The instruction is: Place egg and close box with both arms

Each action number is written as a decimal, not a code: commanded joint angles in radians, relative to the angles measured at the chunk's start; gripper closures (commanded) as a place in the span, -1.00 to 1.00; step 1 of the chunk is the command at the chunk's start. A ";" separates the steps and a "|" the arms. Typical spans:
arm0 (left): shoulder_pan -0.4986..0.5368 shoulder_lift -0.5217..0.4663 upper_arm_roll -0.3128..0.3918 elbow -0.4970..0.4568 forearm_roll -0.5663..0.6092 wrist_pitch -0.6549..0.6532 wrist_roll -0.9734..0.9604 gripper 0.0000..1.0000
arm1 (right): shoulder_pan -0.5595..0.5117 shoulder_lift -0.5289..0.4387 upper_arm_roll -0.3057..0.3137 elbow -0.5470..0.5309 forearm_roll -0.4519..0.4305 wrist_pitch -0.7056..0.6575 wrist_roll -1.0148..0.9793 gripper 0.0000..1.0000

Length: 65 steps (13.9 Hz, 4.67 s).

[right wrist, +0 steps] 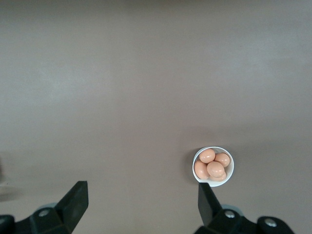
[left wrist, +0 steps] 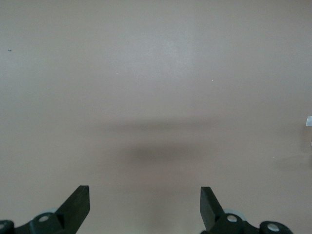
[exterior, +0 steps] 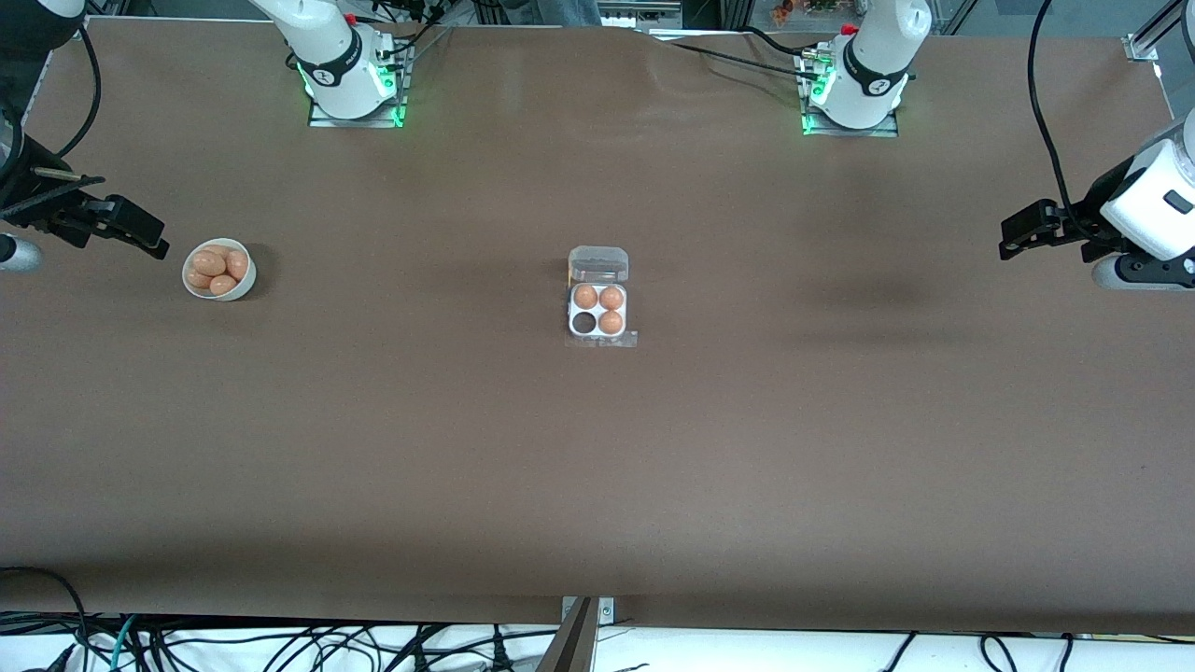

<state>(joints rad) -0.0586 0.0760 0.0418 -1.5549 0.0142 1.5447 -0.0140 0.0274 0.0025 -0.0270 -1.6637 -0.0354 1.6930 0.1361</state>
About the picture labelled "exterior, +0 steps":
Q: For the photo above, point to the person in blue jeans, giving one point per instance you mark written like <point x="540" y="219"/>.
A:
<point x="551" y="11"/>

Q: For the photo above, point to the white round bowl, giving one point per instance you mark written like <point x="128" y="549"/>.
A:
<point x="246" y="289"/>

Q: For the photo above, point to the dark stand bar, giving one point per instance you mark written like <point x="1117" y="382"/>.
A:
<point x="571" y="644"/>

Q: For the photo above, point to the small metal bracket plate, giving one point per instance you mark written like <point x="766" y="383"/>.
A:
<point x="607" y="611"/>

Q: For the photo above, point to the clear plastic egg carton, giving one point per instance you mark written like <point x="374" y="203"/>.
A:
<point x="597" y="266"/>

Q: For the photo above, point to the metal corner bracket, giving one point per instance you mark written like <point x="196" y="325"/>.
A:
<point x="1143" y="48"/>

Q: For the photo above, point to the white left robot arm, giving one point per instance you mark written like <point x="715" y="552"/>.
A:
<point x="868" y="75"/>

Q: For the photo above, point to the aluminium frame profile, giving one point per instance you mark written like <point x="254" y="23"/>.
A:
<point x="1167" y="19"/>

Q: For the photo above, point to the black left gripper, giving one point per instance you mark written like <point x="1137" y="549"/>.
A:
<point x="1086" y="227"/>

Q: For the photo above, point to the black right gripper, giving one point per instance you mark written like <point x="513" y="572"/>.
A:
<point x="37" y="207"/>

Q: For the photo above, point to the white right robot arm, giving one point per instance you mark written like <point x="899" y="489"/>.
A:
<point x="336" y="65"/>

